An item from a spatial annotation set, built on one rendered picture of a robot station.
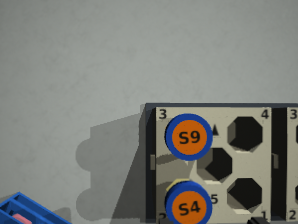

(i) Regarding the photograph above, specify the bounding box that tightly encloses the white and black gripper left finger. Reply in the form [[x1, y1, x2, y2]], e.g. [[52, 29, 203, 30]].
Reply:
[[159, 218, 174, 224]]

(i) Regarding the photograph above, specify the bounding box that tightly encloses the blue tube rack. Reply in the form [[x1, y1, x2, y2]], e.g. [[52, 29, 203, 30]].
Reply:
[[0, 192, 71, 224]]

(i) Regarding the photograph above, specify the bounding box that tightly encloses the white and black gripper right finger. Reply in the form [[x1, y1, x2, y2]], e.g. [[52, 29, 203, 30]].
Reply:
[[247, 217, 270, 224]]

